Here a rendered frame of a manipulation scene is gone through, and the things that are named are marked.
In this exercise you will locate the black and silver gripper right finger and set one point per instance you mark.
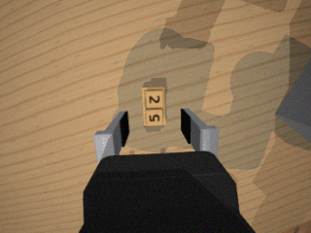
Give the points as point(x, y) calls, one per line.
point(198, 134)

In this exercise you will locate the tan wooden tray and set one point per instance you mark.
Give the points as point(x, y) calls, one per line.
point(144, 101)

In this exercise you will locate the beige cube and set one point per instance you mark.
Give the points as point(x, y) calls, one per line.
point(154, 98)
point(154, 116)

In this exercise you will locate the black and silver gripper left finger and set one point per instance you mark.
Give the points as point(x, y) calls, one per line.
point(109, 141)

